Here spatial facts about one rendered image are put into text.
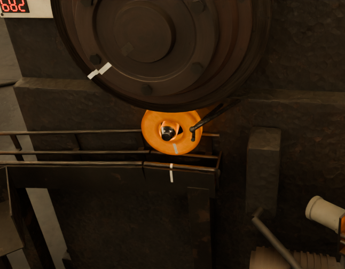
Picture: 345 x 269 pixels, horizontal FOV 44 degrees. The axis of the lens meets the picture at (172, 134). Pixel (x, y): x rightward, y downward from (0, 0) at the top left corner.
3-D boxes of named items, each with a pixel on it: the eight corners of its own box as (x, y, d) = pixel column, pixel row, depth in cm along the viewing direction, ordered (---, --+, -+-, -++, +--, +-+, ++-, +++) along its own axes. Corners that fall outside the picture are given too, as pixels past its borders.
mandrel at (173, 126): (174, 107, 121) (172, 94, 118) (190, 107, 119) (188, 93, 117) (159, 144, 107) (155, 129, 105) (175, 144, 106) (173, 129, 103)
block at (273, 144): (248, 191, 125) (250, 122, 111) (276, 194, 123) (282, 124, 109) (244, 218, 116) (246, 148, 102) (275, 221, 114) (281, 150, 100)
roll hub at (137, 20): (249, 35, 83) (151, 107, 98) (147, -85, 74) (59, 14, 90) (245, 47, 78) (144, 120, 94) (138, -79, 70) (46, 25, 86)
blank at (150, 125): (136, 101, 110) (133, 108, 107) (195, 95, 105) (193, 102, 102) (153, 149, 118) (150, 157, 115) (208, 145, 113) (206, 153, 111)
